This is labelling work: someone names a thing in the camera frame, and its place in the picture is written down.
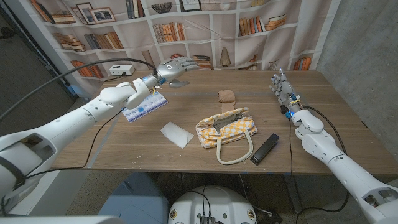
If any printed bookshelf backdrop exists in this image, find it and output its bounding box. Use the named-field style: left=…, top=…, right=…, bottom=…
left=6, top=0, right=342, bottom=98

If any white power strip box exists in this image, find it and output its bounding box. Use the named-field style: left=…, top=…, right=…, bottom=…
left=109, top=64, right=136, bottom=77

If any thin black left arm wire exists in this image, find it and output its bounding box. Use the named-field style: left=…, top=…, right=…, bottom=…
left=24, top=107, right=125, bottom=180

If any thin black arm wire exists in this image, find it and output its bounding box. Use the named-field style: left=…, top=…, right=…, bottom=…
left=288, top=118, right=295, bottom=175
left=24, top=107, right=125, bottom=180

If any black power strip cord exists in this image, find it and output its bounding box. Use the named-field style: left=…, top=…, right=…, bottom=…
left=103, top=73, right=127, bottom=83

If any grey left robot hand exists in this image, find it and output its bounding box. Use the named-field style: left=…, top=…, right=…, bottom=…
left=155, top=57, right=200, bottom=89

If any yellow white checkered handbag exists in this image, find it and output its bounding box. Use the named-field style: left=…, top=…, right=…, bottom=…
left=195, top=107, right=258, bottom=166

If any thin black right arm wire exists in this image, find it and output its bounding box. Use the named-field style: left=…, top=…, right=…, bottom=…
left=288, top=118, right=295, bottom=175

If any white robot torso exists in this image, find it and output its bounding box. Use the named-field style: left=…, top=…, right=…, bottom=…
left=167, top=185, right=258, bottom=224

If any tan adhesive wrap roll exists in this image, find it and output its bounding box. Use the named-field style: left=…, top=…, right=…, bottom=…
left=217, top=90, right=237, bottom=113

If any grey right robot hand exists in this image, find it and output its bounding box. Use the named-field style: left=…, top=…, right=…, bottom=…
left=269, top=67, right=304, bottom=115

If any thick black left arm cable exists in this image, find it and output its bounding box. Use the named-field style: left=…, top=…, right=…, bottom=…
left=0, top=58, right=158, bottom=121

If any grey metal table leg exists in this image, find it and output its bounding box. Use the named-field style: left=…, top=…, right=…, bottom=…
left=284, top=174, right=302, bottom=214

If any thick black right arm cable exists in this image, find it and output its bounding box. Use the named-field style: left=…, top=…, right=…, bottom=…
left=303, top=105, right=351, bottom=224

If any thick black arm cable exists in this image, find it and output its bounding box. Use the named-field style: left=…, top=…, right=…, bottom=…
left=303, top=105, right=351, bottom=224
left=0, top=58, right=158, bottom=121

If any white flat package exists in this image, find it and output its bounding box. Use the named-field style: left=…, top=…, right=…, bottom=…
left=159, top=121, right=195, bottom=149

